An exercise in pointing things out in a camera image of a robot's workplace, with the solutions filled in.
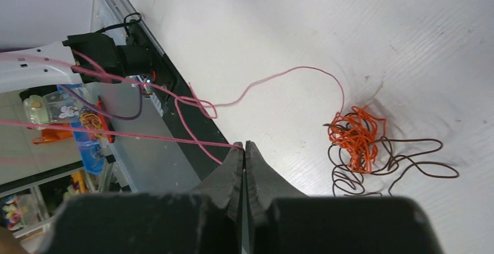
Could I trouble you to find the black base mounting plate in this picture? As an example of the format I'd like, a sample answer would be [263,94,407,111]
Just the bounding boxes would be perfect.
[126,24,228,180]

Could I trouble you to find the right slotted cable duct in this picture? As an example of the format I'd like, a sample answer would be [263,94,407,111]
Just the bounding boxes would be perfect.
[144,86,164,118]

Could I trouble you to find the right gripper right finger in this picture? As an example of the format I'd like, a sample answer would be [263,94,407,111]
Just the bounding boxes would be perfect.
[244,140,307,253]

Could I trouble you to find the pink thin cable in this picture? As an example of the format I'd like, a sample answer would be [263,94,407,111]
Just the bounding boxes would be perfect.
[0,50,345,165]

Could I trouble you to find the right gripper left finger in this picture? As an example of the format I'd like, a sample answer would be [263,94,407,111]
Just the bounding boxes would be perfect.
[193,142,244,253]

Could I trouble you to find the orange plastic bag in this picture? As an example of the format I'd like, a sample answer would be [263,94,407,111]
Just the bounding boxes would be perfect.
[31,129,73,145]

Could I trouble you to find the orange tangled cable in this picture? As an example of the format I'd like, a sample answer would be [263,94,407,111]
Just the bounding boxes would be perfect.
[327,105,387,174]

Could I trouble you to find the dark brown tangled cable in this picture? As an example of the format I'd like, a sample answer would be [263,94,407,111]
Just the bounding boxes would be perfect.
[323,122,460,197]

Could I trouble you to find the red utility knife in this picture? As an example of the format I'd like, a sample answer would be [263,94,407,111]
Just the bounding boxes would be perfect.
[96,96,115,143]

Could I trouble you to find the blue storage bin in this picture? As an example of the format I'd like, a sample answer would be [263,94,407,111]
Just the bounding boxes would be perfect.
[57,84,105,175]

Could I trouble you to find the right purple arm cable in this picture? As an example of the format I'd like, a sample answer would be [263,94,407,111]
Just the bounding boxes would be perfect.
[58,84,144,121]

